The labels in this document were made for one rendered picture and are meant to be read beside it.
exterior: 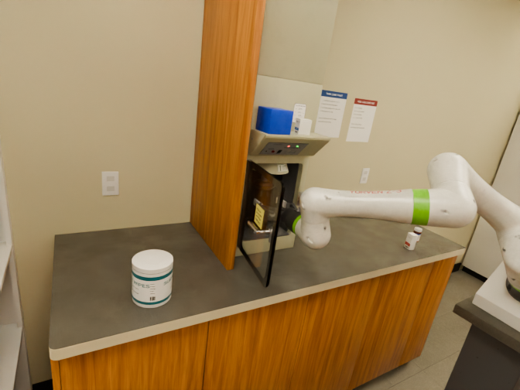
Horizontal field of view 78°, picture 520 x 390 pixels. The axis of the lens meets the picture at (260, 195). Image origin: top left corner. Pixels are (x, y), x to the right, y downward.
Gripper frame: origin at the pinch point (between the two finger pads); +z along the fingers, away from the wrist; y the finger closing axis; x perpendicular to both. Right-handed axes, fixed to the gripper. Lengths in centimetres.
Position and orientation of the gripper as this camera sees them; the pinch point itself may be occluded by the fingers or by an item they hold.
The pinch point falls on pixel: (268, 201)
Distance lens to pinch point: 146.8
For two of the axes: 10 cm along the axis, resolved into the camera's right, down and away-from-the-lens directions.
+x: -1.2, 9.4, 3.1
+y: -8.7, 0.5, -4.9
